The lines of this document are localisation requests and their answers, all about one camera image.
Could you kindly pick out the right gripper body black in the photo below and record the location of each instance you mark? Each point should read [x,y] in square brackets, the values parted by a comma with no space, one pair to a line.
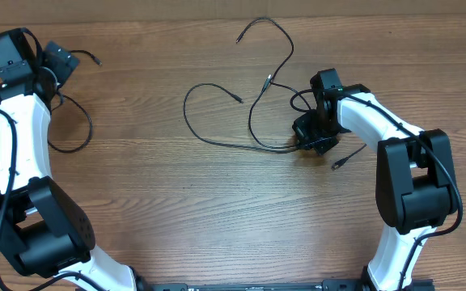
[314,137]

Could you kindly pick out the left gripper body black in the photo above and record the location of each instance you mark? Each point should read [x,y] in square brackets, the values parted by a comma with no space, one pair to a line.
[60,69]

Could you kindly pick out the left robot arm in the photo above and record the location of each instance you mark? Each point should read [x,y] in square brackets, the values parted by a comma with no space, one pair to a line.
[43,231]

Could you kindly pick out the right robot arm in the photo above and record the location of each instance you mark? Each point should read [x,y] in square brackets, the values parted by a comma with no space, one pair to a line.
[415,189]

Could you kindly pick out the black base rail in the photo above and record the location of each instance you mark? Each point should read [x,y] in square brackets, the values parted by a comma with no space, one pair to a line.
[253,287]

